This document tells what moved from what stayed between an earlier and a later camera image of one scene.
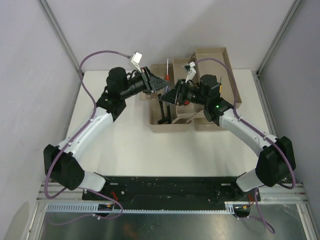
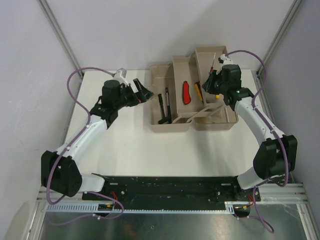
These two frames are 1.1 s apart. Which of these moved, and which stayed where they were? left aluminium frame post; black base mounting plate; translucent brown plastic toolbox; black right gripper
Moved: black right gripper
Stayed: translucent brown plastic toolbox; black base mounting plate; left aluminium frame post
